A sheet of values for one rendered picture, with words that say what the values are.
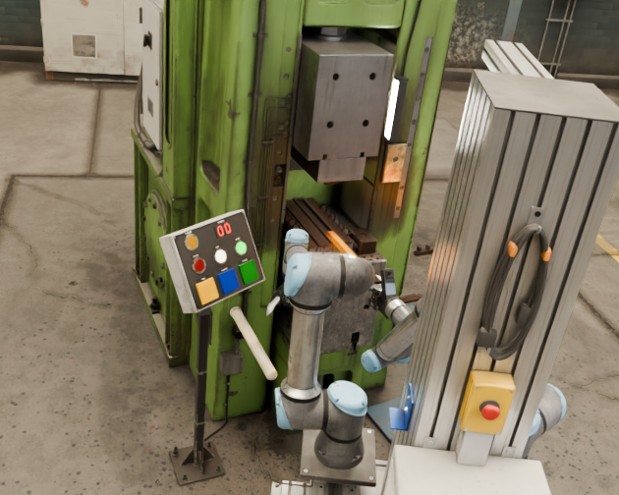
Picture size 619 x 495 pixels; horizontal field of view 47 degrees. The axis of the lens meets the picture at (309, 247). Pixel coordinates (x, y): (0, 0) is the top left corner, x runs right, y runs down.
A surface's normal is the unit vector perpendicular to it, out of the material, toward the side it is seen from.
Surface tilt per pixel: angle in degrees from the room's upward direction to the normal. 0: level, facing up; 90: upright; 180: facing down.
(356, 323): 90
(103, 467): 0
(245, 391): 90
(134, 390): 0
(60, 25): 90
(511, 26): 90
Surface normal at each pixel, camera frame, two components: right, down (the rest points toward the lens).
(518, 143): -0.05, 0.48
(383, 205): 0.40, 0.48
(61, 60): 0.18, 0.50
